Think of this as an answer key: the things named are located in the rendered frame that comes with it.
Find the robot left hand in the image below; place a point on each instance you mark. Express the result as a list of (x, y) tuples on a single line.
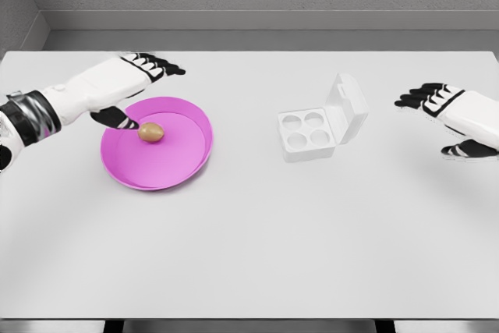
[(113, 81)]

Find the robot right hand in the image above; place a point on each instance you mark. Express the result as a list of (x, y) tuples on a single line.
[(468, 114)]

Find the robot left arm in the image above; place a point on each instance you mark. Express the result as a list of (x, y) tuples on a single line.
[(27, 118)]

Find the brown egg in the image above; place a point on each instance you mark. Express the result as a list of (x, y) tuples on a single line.
[(151, 132)]

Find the white egg box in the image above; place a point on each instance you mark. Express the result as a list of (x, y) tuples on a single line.
[(323, 122)]

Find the pink round plate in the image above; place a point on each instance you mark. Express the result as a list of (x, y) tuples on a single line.
[(163, 153)]

